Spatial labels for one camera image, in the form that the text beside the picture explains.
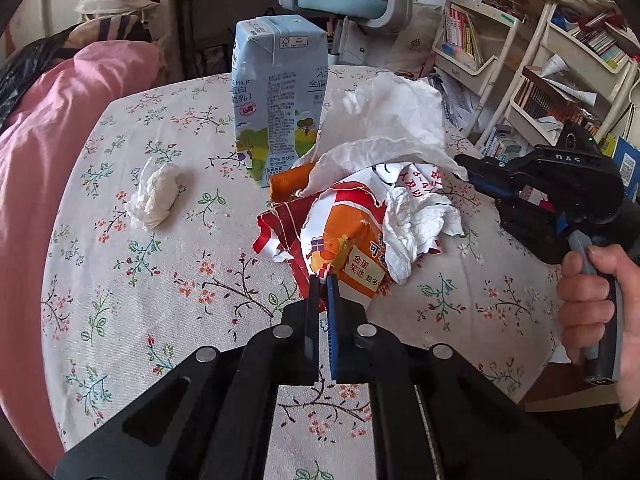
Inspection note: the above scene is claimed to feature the row of colourful books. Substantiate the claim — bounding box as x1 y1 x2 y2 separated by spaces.
482 127 536 161

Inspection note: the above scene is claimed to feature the person's right hand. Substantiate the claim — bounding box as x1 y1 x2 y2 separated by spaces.
556 244 640 411

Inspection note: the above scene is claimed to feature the floral tablecloth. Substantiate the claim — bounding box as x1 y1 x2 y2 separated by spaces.
40 65 576 480

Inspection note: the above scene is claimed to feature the torn orange snack wrapper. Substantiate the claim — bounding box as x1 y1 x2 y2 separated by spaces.
256 160 481 311

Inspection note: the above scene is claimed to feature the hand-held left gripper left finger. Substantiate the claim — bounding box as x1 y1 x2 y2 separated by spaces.
52 274 321 480

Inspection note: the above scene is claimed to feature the small crumpled tissue ball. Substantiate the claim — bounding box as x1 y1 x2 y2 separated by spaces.
125 157 181 231

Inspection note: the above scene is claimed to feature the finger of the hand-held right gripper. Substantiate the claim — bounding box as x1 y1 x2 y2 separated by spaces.
470 175 571 266
454 152 538 183

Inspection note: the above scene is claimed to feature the white tissue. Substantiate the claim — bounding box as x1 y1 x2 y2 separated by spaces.
384 186 463 283

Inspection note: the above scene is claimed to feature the beige canvas bag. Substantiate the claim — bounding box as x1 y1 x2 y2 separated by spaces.
75 0 151 18

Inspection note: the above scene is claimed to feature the black plastic bag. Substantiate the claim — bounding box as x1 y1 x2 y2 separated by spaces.
0 30 76 116

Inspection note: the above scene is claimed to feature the stack of papers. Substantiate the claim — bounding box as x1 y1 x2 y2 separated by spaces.
440 75 476 131

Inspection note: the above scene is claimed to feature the large white paper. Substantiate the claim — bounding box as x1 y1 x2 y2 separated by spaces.
307 72 468 198

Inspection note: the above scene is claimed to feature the blue printed box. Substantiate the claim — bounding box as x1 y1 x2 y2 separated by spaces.
597 135 640 191

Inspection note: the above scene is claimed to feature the row of brown books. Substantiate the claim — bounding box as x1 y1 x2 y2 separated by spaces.
515 77 601 131

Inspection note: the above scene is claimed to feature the white paper bag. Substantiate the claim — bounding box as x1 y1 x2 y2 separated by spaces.
390 7 446 78

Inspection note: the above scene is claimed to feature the striped bag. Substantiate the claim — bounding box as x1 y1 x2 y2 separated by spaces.
67 14 151 46

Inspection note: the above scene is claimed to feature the light blue milk carton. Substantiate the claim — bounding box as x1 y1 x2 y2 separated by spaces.
231 16 328 188

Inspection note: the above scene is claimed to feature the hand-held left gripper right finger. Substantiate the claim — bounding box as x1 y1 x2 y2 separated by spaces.
326 275 583 480

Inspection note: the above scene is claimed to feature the white rolling book rack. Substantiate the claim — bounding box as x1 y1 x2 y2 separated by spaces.
432 0 531 106
475 2 640 161

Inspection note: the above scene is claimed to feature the pink quilt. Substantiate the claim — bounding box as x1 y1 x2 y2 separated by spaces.
0 42 168 471

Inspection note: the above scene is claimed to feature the row of upright books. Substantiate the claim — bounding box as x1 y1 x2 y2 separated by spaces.
445 5 483 68

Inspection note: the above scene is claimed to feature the blue office chair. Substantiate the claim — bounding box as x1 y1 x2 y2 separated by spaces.
279 0 433 68

